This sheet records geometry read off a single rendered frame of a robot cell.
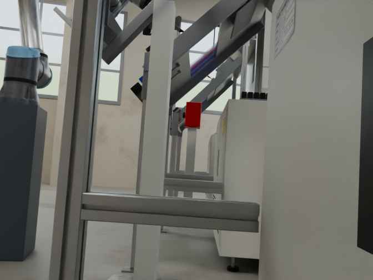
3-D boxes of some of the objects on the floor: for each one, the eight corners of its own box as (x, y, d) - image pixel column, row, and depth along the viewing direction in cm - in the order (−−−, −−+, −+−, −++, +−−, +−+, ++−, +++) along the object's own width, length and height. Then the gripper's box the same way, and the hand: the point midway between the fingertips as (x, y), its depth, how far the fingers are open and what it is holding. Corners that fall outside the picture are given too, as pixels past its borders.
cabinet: (217, 274, 124) (227, 98, 128) (210, 235, 194) (216, 121, 198) (407, 288, 122) (411, 109, 126) (330, 243, 192) (334, 129, 196)
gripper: (143, -14, 143) (182, 14, 142) (158, -5, 162) (193, 20, 160) (132, 5, 146) (171, 33, 144) (148, 11, 164) (182, 36, 163)
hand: (179, 32), depth 153 cm, fingers open, 14 cm apart
